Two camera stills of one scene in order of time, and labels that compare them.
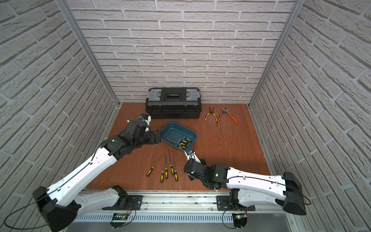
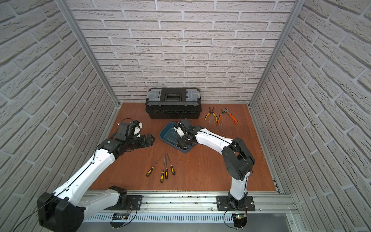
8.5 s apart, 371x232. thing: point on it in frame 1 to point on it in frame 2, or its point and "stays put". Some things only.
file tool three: x=166 y=169 stays put
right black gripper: x=202 y=164 to x=181 y=143
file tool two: x=163 y=173 stays put
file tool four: x=171 y=165 stays put
